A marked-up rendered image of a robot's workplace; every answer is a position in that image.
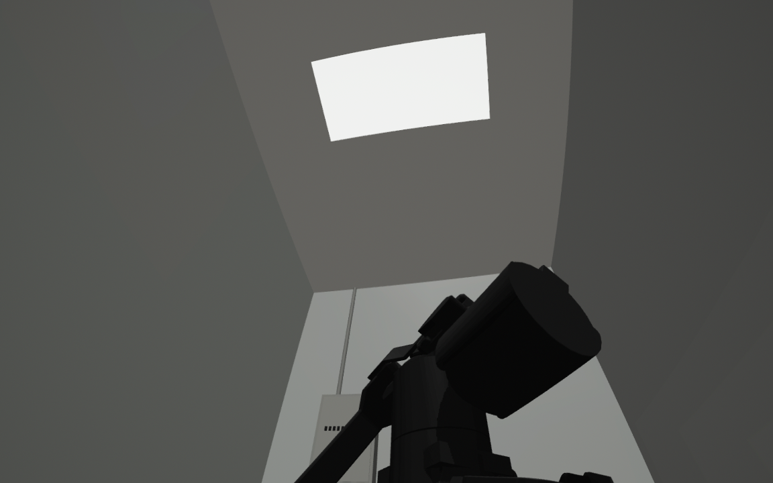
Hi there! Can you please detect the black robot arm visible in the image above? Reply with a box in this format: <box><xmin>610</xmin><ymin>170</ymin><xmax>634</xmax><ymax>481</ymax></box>
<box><xmin>295</xmin><ymin>262</ymin><xmax>602</xmax><ymax>483</ymax></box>

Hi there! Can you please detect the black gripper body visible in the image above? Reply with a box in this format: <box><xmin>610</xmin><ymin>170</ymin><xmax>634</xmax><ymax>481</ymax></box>
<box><xmin>377</xmin><ymin>428</ymin><xmax>513</xmax><ymax>483</ymax></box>

